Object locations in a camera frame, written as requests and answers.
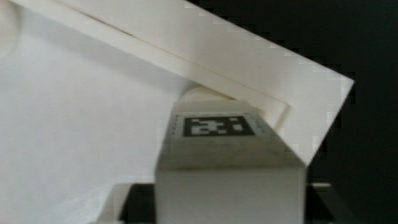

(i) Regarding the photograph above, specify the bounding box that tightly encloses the white square tabletop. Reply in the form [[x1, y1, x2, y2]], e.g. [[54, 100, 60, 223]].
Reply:
[[0, 0, 353, 224]]

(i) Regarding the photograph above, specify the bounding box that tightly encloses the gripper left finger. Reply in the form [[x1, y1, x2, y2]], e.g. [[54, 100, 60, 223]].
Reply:
[[94, 183, 156, 224]]

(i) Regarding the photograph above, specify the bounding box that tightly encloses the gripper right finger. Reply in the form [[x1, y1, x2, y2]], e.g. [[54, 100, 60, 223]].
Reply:
[[303, 183, 358, 224]]

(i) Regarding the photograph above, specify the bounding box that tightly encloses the white table leg grasped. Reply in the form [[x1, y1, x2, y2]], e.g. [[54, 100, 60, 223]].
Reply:
[[154, 87, 305, 224]]

